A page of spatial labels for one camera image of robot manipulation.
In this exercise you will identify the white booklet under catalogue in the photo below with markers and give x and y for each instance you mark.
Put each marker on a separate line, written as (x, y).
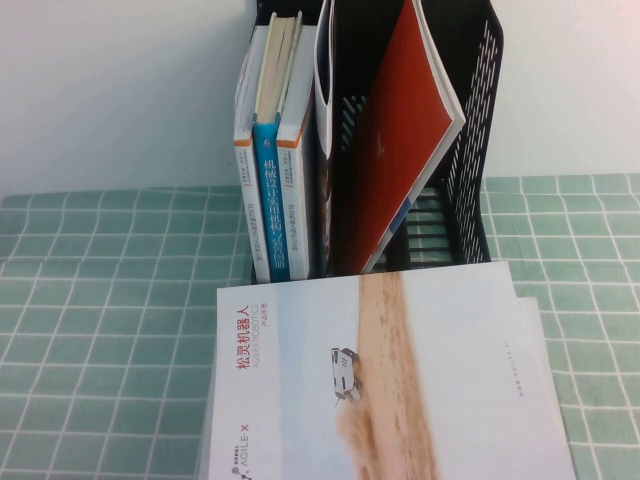
(207, 440)

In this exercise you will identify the black plastic book holder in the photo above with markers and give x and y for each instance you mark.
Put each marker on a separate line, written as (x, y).
(475, 175)

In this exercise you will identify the white AgileX robot brochure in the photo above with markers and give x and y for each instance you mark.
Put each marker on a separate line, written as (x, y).
(400, 400)

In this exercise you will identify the white book orange band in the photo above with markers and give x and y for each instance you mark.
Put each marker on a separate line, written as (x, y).
(295, 200)
(247, 200)

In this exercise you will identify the curved white magazine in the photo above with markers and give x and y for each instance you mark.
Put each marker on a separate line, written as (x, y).
(324, 125)

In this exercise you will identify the blue spine book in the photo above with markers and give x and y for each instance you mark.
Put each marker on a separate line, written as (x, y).
(272, 200)

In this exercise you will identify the red cover booklet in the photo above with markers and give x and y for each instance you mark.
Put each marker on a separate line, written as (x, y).
(395, 150)

